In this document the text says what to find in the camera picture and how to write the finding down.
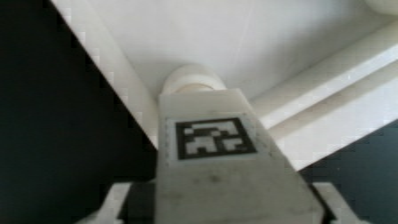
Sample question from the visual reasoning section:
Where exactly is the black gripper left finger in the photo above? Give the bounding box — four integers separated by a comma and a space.
73, 181, 159, 224

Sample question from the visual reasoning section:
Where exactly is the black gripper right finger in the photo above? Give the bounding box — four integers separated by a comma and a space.
313, 182, 372, 224

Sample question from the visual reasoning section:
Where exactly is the white table leg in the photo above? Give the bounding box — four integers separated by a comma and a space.
155, 65, 326, 224

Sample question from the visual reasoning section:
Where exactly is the white square tabletop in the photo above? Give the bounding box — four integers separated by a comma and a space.
50, 0, 398, 135

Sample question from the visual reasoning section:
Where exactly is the white U-shaped fence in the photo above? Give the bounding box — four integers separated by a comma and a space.
253, 43, 398, 169

